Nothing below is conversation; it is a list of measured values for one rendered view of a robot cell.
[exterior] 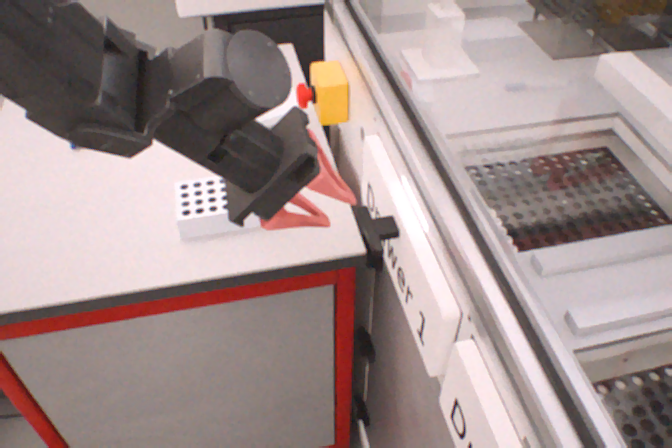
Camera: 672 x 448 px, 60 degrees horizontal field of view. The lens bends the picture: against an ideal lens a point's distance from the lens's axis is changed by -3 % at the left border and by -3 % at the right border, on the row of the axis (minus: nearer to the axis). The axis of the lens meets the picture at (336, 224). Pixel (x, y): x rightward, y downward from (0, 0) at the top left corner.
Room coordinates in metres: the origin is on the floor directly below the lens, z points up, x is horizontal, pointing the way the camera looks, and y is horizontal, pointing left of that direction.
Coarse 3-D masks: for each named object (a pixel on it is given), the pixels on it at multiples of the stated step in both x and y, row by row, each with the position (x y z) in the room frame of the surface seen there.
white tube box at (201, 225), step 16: (176, 192) 0.65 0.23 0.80; (192, 192) 0.65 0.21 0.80; (208, 192) 0.65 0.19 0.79; (224, 192) 0.65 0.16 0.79; (176, 208) 0.61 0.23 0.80; (192, 208) 0.61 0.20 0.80; (208, 208) 0.61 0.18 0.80; (224, 208) 0.62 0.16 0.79; (192, 224) 0.59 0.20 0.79; (208, 224) 0.60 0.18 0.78; (224, 224) 0.60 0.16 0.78; (256, 224) 0.61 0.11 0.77
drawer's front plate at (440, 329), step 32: (384, 160) 0.56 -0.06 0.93; (384, 192) 0.52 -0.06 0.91; (416, 224) 0.45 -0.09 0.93; (384, 256) 0.50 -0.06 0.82; (416, 256) 0.41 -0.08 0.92; (416, 288) 0.40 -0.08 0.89; (448, 288) 0.36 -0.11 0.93; (416, 320) 0.38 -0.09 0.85; (448, 320) 0.33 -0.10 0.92; (448, 352) 0.33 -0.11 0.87
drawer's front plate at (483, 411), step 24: (456, 360) 0.29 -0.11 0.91; (480, 360) 0.28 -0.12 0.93; (456, 384) 0.28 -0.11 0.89; (480, 384) 0.26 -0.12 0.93; (456, 408) 0.27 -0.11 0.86; (480, 408) 0.24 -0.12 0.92; (504, 408) 0.24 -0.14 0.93; (456, 432) 0.26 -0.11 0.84; (480, 432) 0.23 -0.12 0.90; (504, 432) 0.22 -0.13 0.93
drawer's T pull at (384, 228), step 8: (360, 208) 0.49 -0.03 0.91; (360, 216) 0.48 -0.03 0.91; (368, 216) 0.48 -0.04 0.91; (384, 216) 0.48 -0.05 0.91; (392, 216) 0.48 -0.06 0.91; (368, 224) 0.47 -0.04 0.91; (376, 224) 0.47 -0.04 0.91; (384, 224) 0.47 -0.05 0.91; (392, 224) 0.47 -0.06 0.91; (368, 232) 0.45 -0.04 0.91; (376, 232) 0.45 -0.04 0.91; (384, 232) 0.45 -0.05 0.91; (392, 232) 0.46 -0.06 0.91; (368, 240) 0.45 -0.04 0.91; (376, 240) 0.44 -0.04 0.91; (376, 248) 0.43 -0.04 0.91; (376, 256) 0.43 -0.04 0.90
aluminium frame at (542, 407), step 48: (336, 0) 0.86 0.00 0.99; (384, 96) 0.60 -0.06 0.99; (432, 192) 0.43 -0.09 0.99; (480, 240) 0.36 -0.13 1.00; (480, 288) 0.31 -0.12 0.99; (480, 336) 0.29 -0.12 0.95; (528, 336) 0.26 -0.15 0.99; (528, 384) 0.22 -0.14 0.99; (528, 432) 0.20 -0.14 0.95; (576, 432) 0.18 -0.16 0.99
